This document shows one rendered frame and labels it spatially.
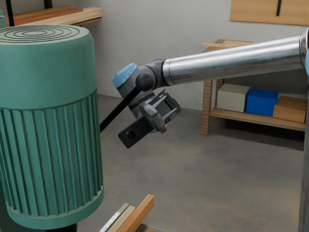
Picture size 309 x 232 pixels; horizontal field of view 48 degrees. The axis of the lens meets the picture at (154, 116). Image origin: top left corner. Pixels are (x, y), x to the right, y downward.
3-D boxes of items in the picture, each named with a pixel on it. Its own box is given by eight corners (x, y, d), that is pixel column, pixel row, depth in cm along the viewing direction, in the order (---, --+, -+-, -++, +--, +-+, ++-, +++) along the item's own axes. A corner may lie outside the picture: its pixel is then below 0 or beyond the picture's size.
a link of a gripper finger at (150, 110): (164, 88, 75) (161, 93, 84) (143, 106, 74) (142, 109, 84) (174, 99, 75) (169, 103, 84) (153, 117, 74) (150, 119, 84)
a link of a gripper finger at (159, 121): (174, 99, 75) (169, 103, 84) (153, 117, 74) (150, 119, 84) (183, 110, 75) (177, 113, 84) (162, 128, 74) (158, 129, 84)
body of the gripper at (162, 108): (164, 86, 84) (160, 93, 96) (137, 109, 84) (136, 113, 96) (185, 111, 84) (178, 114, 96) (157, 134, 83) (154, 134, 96)
